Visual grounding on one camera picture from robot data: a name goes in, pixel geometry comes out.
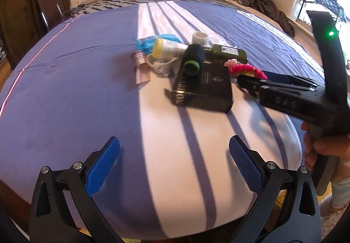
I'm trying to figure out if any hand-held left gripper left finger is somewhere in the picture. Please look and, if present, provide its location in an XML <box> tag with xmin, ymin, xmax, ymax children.
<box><xmin>29</xmin><ymin>136</ymin><xmax>125</xmax><ymax>243</ymax></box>

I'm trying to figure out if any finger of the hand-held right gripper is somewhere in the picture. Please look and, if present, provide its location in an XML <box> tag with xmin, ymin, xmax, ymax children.
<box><xmin>262</xmin><ymin>70</ymin><xmax>320</xmax><ymax>88</ymax></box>
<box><xmin>236</xmin><ymin>76</ymin><xmax>274</xmax><ymax>96</ymax></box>

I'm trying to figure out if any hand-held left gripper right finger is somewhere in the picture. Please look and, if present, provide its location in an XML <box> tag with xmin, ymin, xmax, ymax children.
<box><xmin>228</xmin><ymin>135</ymin><xmax>322</xmax><ymax>243</ymax></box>

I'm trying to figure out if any pink flower garland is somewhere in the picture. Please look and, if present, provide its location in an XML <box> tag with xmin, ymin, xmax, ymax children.
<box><xmin>230</xmin><ymin>65</ymin><xmax>268</xmax><ymax>81</ymax></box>

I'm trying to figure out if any black cardboard box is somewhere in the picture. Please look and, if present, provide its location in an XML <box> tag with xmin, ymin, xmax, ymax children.
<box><xmin>164</xmin><ymin>64</ymin><xmax>235</xmax><ymax>113</ymax></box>

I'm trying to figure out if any dark green glass bottle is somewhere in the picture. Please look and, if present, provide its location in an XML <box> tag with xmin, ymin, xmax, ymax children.
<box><xmin>204</xmin><ymin>44</ymin><xmax>249</xmax><ymax>65</ymax></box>

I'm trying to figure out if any clear plastic wrapper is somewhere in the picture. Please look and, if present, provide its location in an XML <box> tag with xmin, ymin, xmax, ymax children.
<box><xmin>209</xmin><ymin>37</ymin><xmax>237</xmax><ymax>49</ymax></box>

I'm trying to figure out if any white tape roll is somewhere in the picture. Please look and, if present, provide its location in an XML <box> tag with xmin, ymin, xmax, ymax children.
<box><xmin>192</xmin><ymin>32</ymin><xmax>210</xmax><ymax>47</ymax></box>

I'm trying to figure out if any metal coil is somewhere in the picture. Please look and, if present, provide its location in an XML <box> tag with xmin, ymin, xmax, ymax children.
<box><xmin>175</xmin><ymin>70</ymin><xmax>190</xmax><ymax>107</ymax></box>

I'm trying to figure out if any white tissue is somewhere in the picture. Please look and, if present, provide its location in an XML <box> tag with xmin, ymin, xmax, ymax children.
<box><xmin>148</xmin><ymin>54</ymin><xmax>178</xmax><ymax>77</ymax></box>

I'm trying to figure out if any white bottle with yellow cap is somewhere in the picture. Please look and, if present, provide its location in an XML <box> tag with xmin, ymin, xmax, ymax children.
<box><xmin>152</xmin><ymin>38</ymin><xmax>189</xmax><ymax>60</ymax></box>

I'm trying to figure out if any pink paper slip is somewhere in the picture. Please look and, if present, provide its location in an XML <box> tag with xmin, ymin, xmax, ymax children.
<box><xmin>136</xmin><ymin>65</ymin><xmax>151</xmax><ymax>85</ymax></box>

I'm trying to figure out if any blue snack packet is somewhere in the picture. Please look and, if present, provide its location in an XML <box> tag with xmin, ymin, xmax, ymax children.
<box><xmin>133</xmin><ymin>34</ymin><xmax>178</xmax><ymax>55</ymax></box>

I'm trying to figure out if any person's right forearm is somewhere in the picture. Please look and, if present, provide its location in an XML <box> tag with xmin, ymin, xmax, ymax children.
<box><xmin>331</xmin><ymin>154</ymin><xmax>350</xmax><ymax>209</ymax></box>

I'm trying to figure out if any person's right hand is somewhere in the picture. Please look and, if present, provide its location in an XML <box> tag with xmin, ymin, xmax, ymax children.
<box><xmin>301</xmin><ymin>122</ymin><xmax>350</xmax><ymax>170</ymax></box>

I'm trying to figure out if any blue striped bed sheet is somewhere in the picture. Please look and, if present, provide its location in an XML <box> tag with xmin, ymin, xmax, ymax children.
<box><xmin>0</xmin><ymin>0</ymin><xmax>329</xmax><ymax>241</ymax></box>

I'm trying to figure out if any white storage bin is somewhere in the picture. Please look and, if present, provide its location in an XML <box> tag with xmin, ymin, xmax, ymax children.
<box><xmin>275</xmin><ymin>0</ymin><xmax>305</xmax><ymax>20</ymax></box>

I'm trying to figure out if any grey patterned blanket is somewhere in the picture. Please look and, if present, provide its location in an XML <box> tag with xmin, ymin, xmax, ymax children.
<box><xmin>72</xmin><ymin>0</ymin><xmax>247</xmax><ymax>15</ymax></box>

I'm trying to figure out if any white charging cable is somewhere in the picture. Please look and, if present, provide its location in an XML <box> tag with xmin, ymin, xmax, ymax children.
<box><xmin>63</xmin><ymin>0</ymin><xmax>91</xmax><ymax>16</ymax></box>

